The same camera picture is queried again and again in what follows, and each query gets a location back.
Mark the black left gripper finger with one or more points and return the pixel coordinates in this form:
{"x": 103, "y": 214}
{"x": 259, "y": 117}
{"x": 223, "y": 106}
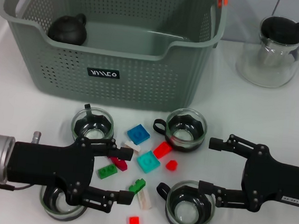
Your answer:
{"x": 125, "y": 197}

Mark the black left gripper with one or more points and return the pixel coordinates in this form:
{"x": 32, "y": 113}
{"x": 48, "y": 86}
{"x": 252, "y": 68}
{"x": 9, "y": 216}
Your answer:
{"x": 46, "y": 163}

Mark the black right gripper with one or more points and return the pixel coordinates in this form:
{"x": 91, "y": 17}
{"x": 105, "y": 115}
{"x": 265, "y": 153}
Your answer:
{"x": 277, "y": 182}

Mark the glass teacup with black sleeve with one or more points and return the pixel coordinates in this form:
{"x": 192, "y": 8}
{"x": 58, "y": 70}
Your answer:
{"x": 187, "y": 216}
{"x": 55, "y": 211}
{"x": 95, "y": 128}
{"x": 186, "y": 136}

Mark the grey-green perforated storage bin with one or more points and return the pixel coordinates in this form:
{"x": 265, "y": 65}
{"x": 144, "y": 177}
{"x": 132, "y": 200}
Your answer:
{"x": 114, "y": 92}

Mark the maroon stepped building brick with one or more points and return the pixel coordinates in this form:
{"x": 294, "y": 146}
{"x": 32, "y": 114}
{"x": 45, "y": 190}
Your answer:
{"x": 119, "y": 164}

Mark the small white building brick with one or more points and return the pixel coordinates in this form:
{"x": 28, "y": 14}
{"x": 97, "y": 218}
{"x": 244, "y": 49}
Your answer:
{"x": 133, "y": 146}

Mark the green stepped building brick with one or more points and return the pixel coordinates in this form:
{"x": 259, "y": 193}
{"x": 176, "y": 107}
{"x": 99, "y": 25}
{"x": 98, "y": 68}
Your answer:
{"x": 138, "y": 184}

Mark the translucent white building brick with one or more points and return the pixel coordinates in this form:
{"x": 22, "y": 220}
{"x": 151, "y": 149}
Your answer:
{"x": 145, "y": 200}

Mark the blue square building brick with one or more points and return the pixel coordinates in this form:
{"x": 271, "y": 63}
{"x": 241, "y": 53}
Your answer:
{"x": 138, "y": 134}

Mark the green flat building brick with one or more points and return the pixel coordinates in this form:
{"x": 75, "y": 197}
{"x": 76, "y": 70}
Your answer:
{"x": 106, "y": 171}

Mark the cyan square building brick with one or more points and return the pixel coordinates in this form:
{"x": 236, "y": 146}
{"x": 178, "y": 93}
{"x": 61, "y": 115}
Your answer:
{"x": 147, "y": 162}

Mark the small red square brick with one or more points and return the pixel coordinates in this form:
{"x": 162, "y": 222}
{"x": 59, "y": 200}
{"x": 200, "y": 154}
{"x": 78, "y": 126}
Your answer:
{"x": 134, "y": 222}

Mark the red rectangular building brick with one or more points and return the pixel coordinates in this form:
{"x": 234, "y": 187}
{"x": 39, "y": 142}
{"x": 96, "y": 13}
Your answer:
{"x": 162, "y": 150}

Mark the small red round-top brick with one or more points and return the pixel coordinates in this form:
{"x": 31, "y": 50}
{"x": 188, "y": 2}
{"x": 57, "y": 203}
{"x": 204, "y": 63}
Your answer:
{"x": 171, "y": 165}

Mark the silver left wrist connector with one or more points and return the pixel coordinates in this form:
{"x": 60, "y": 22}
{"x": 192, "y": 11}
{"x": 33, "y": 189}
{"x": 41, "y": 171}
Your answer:
{"x": 36, "y": 136}

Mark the dark clay teapot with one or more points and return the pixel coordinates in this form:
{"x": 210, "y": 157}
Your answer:
{"x": 67, "y": 30}

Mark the glass teapot with black lid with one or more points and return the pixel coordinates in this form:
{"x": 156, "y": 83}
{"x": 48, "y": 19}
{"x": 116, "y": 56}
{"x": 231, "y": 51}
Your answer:
{"x": 279, "y": 29}

